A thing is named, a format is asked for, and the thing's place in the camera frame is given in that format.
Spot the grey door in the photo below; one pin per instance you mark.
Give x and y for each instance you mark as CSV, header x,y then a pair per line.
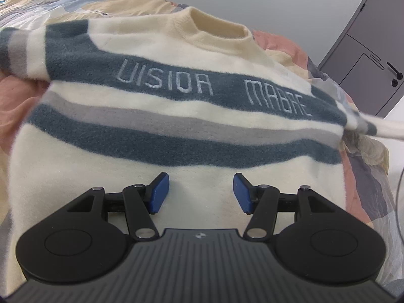
x,y
366,38

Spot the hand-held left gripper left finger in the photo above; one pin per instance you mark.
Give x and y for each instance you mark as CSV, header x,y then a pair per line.
x,y
159,193

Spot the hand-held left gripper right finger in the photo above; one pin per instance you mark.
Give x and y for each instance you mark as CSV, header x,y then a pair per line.
x,y
242,195

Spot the cream striped fuzzy sweater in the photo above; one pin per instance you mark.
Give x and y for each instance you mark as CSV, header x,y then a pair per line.
x,y
189,151

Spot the patchwork pastel quilt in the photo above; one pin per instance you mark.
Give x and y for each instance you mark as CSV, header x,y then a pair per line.
x,y
94,3

